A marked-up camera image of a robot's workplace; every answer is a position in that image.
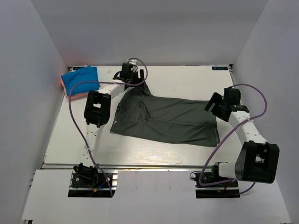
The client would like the dark grey t-shirt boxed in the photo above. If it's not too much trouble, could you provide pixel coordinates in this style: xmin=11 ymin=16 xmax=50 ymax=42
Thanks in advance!
xmin=110 ymin=85 xmax=220 ymax=147

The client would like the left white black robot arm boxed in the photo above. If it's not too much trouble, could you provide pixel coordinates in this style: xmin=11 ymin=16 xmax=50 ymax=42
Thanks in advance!
xmin=81 ymin=58 xmax=147 ymax=167

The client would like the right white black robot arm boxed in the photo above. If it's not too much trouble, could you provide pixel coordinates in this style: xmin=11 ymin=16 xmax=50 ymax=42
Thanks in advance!
xmin=199 ymin=85 xmax=280 ymax=186

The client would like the blue logo sticker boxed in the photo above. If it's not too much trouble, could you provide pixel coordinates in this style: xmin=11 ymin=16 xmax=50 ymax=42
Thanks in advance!
xmin=212 ymin=66 xmax=228 ymax=70

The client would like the folded blue t-shirt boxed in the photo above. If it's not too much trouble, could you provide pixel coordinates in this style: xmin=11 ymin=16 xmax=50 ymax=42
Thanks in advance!
xmin=61 ymin=66 xmax=101 ymax=96

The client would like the folded pink t-shirt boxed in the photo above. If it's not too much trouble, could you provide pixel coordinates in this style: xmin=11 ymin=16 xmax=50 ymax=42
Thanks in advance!
xmin=60 ymin=64 xmax=99 ymax=101

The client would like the white front cover board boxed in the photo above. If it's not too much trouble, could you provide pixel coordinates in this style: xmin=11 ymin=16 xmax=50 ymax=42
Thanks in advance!
xmin=22 ymin=170 xmax=290 ymax=224

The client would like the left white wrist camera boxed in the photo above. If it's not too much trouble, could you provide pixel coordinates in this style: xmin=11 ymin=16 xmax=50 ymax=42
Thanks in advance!
xmin=128 ymin=60 xmax=138 ymax=71

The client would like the aluminium table frame rail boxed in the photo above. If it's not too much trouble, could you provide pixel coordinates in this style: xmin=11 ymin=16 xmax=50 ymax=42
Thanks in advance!
xmin=228 ymin=64 xmax=266 ymax=170

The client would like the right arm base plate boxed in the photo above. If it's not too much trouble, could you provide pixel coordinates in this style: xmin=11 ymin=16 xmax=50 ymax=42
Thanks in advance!
xmin=190 ymin=171 xmax=240 ymax=199

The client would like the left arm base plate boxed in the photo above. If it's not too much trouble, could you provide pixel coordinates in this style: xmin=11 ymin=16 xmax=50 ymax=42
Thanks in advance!
xmin=68 ymin=163 xmax=117 ymax=198

